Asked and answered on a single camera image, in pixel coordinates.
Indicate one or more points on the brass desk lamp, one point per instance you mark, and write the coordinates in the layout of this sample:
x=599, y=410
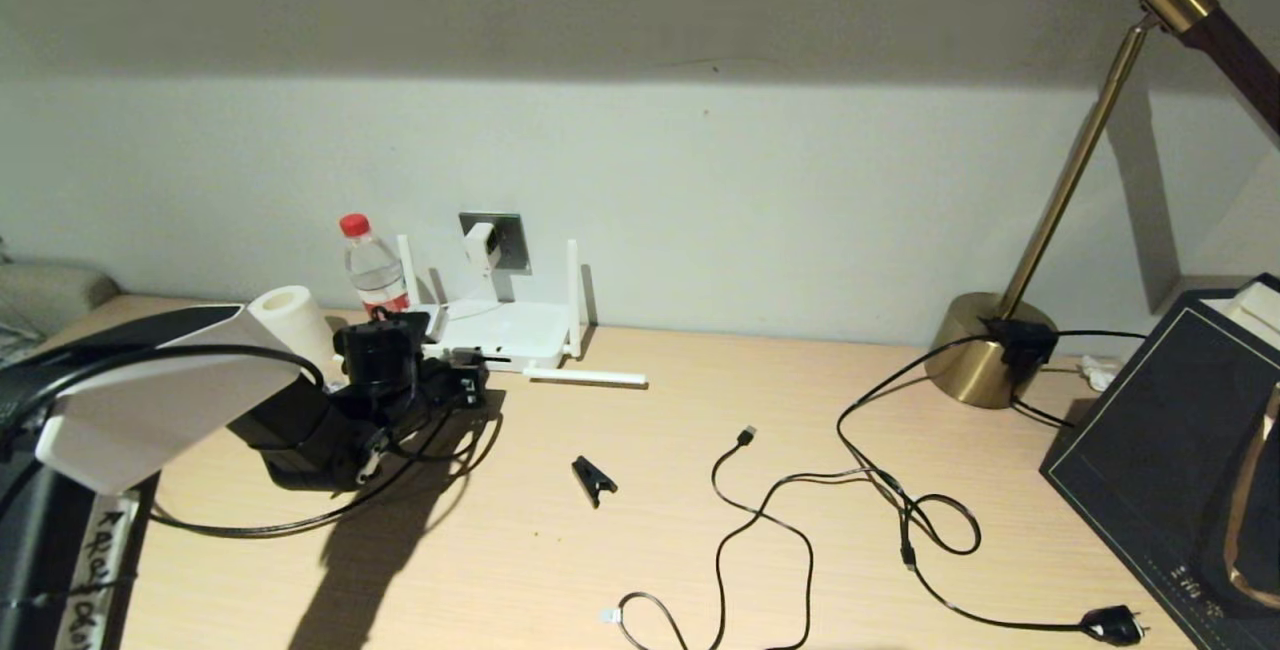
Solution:
x=985, y=360

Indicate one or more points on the clear bottle red cap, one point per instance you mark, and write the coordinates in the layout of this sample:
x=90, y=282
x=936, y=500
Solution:
x=375, y=268

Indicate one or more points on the white box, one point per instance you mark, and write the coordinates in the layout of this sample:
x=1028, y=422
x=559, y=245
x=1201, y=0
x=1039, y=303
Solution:
x=1255, y=315

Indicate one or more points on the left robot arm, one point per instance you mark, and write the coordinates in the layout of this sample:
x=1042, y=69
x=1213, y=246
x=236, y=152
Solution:
x=130, y=410

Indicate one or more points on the black clip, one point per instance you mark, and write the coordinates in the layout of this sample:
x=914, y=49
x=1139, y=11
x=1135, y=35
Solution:
x=592, y=476

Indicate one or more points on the grey wall socket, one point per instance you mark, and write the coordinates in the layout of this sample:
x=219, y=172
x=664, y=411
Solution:
x=512, y=236

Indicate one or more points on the black block on lamp base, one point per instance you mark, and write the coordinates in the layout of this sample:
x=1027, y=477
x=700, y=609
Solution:
x=1022, y=342

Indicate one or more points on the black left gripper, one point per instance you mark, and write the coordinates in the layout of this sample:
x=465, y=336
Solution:
x=450, y=390

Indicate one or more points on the white power adapter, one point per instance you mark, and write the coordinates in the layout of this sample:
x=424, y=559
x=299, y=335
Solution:
x=481, y=247

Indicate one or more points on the white router with antennas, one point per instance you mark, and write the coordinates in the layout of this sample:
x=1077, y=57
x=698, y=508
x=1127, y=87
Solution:
x=510, y=328

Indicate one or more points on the grey cushion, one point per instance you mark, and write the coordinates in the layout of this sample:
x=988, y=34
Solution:
x=50, y=285

